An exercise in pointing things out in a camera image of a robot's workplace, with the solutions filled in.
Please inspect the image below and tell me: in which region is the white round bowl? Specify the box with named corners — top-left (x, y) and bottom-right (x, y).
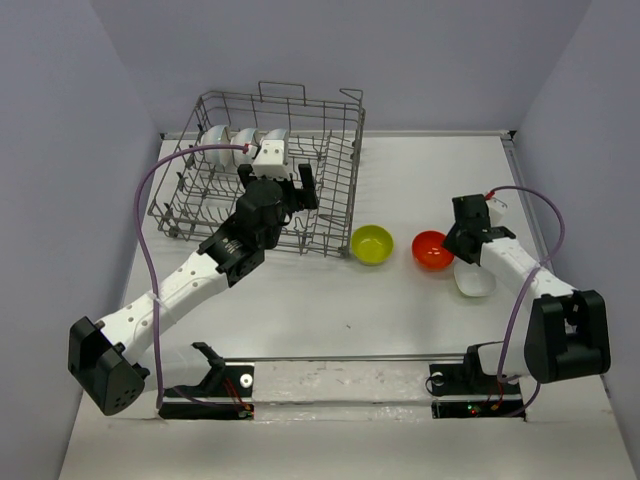
top-left (263, 128), bottom-right (290, 143)
top-left (232, 128), bottom-right (261, 166)
top-left (200, 124), bottom-right (232, 169)

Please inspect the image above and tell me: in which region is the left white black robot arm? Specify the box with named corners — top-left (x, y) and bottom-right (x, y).
top-left (68, 164), bottom-right (318, 416)

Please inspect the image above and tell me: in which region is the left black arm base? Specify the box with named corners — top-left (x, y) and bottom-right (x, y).
top-left (158, 342), bottom-right (255, 421)

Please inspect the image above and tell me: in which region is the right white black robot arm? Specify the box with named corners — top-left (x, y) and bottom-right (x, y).
top-left (442, 194), bottom-right (611, 392)

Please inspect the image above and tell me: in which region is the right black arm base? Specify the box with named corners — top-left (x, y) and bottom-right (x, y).
top-left (425, 346), bottom-right (526, 419)

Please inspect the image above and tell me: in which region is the orange bowl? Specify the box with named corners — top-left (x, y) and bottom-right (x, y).
top-left (411, 230), bottom-right (454, 271)

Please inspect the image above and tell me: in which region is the white square bowl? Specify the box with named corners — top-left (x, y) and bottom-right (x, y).
top-left (453, 261), bottom-right (497, 298)

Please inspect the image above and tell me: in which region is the lime green bowl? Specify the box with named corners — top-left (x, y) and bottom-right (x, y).
top-left (351, 225), bottom-right (394, 266)

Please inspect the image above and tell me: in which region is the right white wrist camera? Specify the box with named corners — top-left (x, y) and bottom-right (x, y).
top-left (486, 197), bottom-right (508, 227)

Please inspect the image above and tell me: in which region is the grey wire dish rack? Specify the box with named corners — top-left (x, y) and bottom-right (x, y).
top-left (147, 81), bottom-right (366, 258)

